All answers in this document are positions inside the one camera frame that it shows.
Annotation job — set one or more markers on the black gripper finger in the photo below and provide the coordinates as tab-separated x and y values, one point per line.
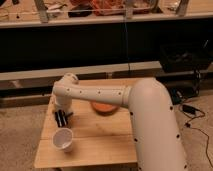
58	116
63	118

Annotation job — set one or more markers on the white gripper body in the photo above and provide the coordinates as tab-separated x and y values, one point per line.
62	103

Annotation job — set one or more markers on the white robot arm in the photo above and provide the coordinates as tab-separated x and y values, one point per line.
155	130

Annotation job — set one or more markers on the white paper cup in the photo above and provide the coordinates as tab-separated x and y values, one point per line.
63	139

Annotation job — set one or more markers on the orange round plate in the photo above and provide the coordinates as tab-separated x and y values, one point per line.
103	108

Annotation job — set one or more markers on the wooden shelf with clutter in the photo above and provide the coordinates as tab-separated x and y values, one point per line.
35	13

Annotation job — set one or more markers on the black power adapter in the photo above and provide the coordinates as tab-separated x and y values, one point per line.
189	109

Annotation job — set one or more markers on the black box under shelf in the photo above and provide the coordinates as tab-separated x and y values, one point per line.
184	57

